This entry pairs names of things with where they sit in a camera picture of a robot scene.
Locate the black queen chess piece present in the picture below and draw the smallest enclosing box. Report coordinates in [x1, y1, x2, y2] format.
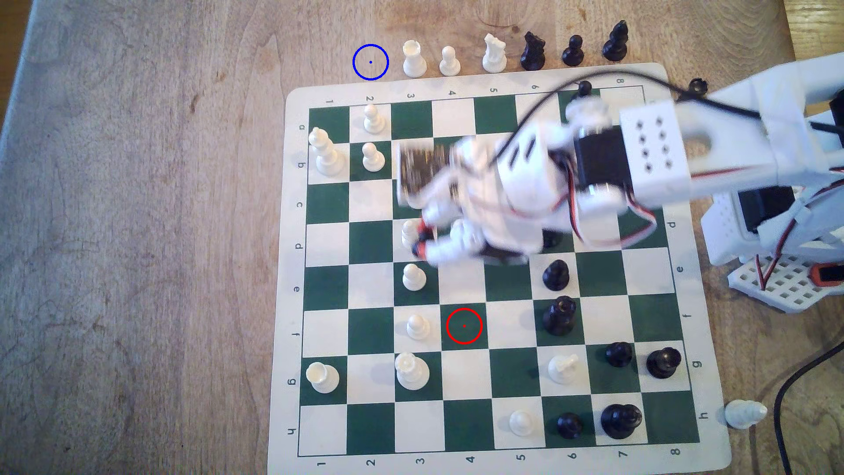
[542, 296, 578, 337]

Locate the white king chess piece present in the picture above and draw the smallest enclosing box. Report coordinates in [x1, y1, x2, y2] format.
[309, 127, 346, 176]

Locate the white knight chess piece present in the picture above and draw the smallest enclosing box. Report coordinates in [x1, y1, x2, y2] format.
[482, 33, 509, 74]
[548, 353, 581, 385]

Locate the gripper camera circuit board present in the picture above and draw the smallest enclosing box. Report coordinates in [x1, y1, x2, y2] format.
[397, 139, 457, 208]

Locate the white queen chess piece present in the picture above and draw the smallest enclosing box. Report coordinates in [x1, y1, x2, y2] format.
[394, 351, 431, 391]

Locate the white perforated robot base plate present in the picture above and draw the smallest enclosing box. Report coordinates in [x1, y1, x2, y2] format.
[727, 249, 844, 314]

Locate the black bishop chess piece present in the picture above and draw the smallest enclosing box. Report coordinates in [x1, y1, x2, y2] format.
[542, 259, 571, 292]
[602, 20, 629, 63]

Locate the orange base clamp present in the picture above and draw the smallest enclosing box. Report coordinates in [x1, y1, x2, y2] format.
[809, 262, 844, 289]

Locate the red white servo wire loop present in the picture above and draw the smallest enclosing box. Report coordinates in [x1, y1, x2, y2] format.
[547, 155, 660, 250]

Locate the thick black cable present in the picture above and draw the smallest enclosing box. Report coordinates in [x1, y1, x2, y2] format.
[773, 340, 844, 475]

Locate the white rook chess piece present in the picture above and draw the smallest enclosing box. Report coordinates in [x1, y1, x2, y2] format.
[306, 362, 341, 395]
[403, 40, 427, 78]

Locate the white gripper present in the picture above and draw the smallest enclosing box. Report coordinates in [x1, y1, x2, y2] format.
[412, 135, 548, 266]

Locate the thin black camera cable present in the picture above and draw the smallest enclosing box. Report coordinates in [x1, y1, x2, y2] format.
[491, 71, 844, 166]

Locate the red white servo wire bundle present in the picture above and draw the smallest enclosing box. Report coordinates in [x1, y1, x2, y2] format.
[755, 188, 844, 291]

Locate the green white chess board mat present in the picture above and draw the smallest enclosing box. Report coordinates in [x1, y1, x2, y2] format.
[267, 62, 733, 475]

